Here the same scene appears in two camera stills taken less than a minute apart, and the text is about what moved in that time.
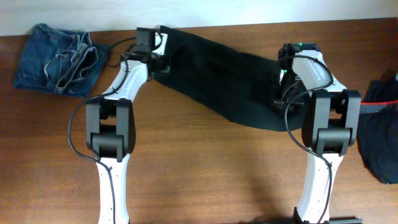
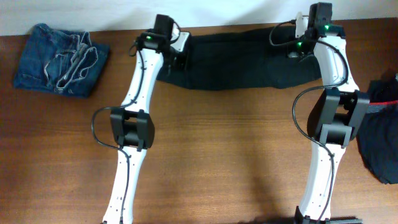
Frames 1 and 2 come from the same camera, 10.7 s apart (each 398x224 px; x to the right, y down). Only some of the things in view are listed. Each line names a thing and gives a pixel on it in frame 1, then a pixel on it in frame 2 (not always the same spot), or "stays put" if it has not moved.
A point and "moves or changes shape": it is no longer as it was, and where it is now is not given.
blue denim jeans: [63, 61] stays put
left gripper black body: [158, 61] to [178, 60]
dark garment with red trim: [377, 127] stays put
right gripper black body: [291, 88] to [298, 48]
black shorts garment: [241, 86] moves or changes shape
